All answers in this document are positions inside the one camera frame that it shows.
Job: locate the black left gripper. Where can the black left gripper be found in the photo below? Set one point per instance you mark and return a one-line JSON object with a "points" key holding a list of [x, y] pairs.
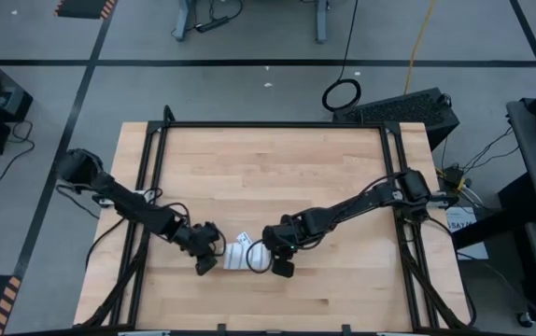
{"points": [[200, 242]]}

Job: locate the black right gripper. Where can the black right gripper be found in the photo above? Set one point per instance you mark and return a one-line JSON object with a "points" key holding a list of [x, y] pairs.
{"points": [[286, 235]]}

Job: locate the white towel with red stripes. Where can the white towel with red stripes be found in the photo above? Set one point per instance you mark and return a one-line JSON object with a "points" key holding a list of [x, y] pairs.
{"points": [[244, 254]]}

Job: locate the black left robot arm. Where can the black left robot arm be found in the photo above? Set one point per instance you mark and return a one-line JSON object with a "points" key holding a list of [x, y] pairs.
{"points": [[128, 205]]}

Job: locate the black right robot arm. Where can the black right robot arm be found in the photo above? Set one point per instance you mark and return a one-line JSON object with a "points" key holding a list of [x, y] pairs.
{"points": [[366, 200]]}

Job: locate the black perforated computer tower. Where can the black perforated computer tower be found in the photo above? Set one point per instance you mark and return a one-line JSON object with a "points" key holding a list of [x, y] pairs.
{"points": [[399, 109]]}

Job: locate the black box with yellow plug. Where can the black box with yellow plug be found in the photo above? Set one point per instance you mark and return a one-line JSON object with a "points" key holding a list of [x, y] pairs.
{"points": [[452, 177]]}

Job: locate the white paper sheet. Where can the white paper sheet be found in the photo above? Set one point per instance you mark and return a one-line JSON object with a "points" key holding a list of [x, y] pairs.
{"points": [[475, 247]]}

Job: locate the black power strip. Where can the black power strip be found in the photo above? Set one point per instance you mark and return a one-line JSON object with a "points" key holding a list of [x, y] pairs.
{"points": [[212, 24]]}

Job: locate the black caster wheel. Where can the black caster wheel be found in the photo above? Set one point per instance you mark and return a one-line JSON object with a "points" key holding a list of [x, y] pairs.
{"points": [[525, 319]]}

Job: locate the black metal table frame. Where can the black metal table frame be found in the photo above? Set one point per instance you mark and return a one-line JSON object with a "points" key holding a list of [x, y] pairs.
{"points": [[202, 124]]}

